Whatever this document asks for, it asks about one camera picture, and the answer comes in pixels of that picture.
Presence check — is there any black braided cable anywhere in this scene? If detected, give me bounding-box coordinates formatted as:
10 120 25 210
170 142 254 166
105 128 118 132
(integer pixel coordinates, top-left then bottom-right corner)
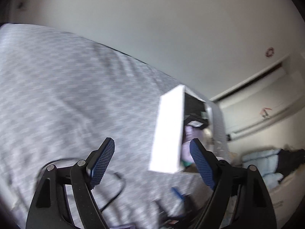
36 157 125 213

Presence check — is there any light blue bedding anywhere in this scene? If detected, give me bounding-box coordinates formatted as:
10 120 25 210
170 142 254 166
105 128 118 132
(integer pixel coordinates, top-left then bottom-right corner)
242 149 286 186

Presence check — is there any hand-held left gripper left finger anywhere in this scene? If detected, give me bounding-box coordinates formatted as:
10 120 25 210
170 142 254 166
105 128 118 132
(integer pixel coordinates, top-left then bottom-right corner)
26 137 115 229

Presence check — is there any white door frame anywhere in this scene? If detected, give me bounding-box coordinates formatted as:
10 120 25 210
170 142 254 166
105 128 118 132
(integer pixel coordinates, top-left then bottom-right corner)
210 55 305 139

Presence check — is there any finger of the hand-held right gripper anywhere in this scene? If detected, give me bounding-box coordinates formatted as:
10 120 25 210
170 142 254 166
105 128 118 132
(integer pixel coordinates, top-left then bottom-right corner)
170 187 189 203

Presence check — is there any grey patterned bed sheet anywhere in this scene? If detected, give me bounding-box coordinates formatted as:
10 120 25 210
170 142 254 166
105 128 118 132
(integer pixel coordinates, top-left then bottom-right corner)
0 24 229 229

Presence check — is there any black cloth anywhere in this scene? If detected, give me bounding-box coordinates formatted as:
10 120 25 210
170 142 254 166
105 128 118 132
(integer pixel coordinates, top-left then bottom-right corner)
276 149 305 177

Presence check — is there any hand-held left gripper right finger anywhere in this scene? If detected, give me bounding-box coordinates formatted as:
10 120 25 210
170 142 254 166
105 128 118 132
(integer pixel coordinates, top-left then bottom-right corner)
189 138 277 229

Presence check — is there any white printed carton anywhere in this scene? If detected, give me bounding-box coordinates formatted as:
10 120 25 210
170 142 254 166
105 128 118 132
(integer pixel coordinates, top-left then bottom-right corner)
268 172 305 229

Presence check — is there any white storage box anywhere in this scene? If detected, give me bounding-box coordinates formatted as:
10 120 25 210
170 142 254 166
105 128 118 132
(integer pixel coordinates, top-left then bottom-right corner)
148 85 229 174

